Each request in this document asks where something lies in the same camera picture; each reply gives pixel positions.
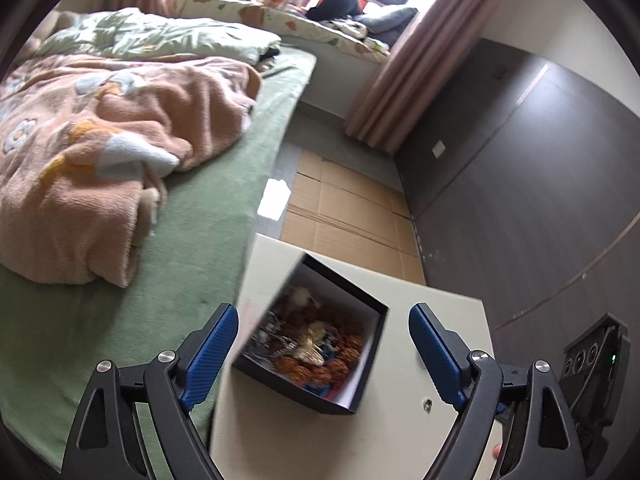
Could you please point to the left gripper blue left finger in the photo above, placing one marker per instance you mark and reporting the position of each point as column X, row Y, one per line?
column 202, row 354

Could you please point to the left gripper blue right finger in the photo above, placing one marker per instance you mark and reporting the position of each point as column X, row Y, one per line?
column 444, row 355

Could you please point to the black jewelry box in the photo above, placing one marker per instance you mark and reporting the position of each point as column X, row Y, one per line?
column 317, row 341

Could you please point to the person's right hand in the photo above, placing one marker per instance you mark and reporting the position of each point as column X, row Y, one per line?
column 496, row 451

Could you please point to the green bed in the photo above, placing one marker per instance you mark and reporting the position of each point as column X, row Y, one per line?
column 52, row 336

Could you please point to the flattened cardboard sheets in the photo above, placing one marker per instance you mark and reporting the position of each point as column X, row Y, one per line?
column 336, row 212

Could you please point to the pink fleece blanket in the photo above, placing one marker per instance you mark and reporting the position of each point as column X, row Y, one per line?
column 86, row 145

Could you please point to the right pink curtain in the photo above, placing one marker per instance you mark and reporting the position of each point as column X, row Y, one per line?
column 421, row 62

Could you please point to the grey pillow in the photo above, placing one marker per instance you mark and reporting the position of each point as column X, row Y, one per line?
column 388, row 23

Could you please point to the light green floral duvet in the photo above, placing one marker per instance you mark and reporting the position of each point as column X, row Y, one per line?
column 130, row 34

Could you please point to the floral window seat cushion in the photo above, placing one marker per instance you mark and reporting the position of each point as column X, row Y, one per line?
column 281, row 23

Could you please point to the black bag on sill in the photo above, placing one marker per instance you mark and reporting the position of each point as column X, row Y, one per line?
column 328, row 10

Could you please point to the white wall socket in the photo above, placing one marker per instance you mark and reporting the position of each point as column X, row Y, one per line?
column 438, row 149

